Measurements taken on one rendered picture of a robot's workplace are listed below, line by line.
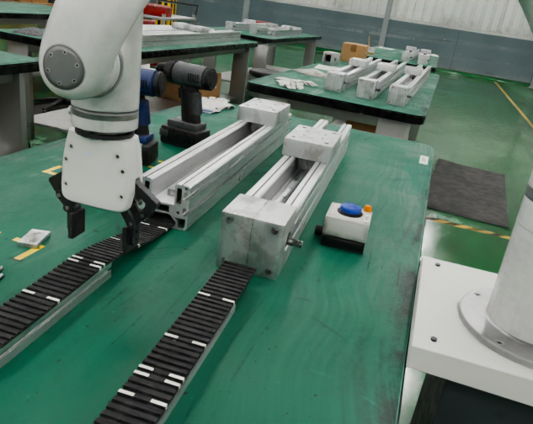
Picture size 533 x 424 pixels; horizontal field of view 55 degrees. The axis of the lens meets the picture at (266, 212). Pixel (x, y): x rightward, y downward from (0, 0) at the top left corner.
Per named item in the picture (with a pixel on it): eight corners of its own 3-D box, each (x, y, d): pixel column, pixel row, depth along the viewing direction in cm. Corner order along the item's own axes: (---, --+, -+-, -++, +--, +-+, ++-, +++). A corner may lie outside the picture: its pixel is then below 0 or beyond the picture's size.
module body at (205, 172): (186, 231, 92) (189, 187, 89) (135, 219, 94) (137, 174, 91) (287, 140, 165) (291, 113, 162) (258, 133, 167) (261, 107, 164)
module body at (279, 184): (288, 257, 89) (296, 212, 85) (233, 243, 91) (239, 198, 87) (346, 151, 161) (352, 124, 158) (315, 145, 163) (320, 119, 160)
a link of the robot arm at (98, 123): (53, 103, 64) (54, 128, 65) (117, 117, 62) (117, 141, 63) (92, 95, 72) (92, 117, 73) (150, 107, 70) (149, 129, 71)
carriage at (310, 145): (327, 176, 115) (333, 146, 113) (279, 166, 118) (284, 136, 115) (337, 159, 130) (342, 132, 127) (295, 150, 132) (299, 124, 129)
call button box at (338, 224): (362, 255, 94) (370, 223, 91) (310, 242, 95) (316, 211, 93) (366, 238, 101) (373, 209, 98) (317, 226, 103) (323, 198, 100)
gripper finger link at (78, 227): (51, 191, 72) (52, 235, 74) (71, 196, 71) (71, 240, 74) (66, 184, 75) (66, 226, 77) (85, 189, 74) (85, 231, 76)
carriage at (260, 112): (274, 136, 142) (277, 112, 139) (236, 129, 144) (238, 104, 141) (286, 126, 156) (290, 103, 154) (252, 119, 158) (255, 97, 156)
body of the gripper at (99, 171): (52, 119, 65) (54, 201, 69) (125, 135, 63) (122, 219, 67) (87, 110, 72) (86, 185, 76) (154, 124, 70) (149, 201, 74)
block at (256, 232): (290, 284, 80) (301, 229, 76) (215, 265, 82) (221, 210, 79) (301, 261, 88) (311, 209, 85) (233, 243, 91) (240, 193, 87)
